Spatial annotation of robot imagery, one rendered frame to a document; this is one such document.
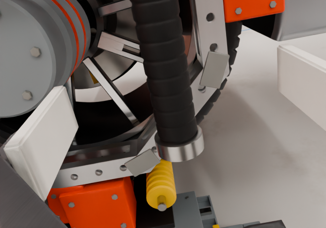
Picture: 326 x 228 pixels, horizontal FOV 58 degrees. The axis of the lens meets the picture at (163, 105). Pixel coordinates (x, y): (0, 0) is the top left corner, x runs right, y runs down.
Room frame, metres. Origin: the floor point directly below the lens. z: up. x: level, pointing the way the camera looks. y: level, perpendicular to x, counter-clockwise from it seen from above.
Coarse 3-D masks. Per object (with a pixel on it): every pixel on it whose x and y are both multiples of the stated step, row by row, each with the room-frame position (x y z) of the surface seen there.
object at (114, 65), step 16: (112, 0) 0.65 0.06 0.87; (112, 16) 0.65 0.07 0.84; (128, 16) 0.65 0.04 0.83; (96, 32) 0.60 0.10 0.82; (128, 32) 0.65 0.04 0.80; (128, 48) 0.65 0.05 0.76; (112, 64) 0.65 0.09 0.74; (128, 64) 0.65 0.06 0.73; (80, 80) 0.65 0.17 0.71; (112, 80) 0.65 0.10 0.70
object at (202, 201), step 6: (198, 198) 0.81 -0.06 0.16; (204, 198) 0.81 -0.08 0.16; (210, 198) 0.80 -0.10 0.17; (198, 204) 0.80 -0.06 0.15; (204, 204) 0.80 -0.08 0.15; (210, 204) 0.78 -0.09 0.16; (204, 210) 0.74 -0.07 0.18; (210, 210) 0.73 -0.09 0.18; (204, 216) 0.72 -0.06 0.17; (210, 216) 0.72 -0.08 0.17; (204, 222) 0.71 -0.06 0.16; (210, 222) 0.71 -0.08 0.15; (216, 222) 0.69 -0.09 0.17
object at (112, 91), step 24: (96, 0) 0.55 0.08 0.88; (120, 0) 0.54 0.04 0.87; (96, 24) 0.59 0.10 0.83; (192, 24) 0.52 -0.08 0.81; (96, 48) 0.55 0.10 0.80; (120, 48) 0.54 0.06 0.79; (192, 48) 0.52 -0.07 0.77; (96, 72) 0.55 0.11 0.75; (72, 96) 0.55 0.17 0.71; (120, 96) 0.55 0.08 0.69; (144, 96) 0.66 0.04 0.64; (0, 120) 0.55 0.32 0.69; (24, 120) 0.59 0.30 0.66; (96, 120) 0.63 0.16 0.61; (120, 120) 0.60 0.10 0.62; (144, 120) 0.53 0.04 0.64; (72, 144) 0.53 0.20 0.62; (96, 144) 0.53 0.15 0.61
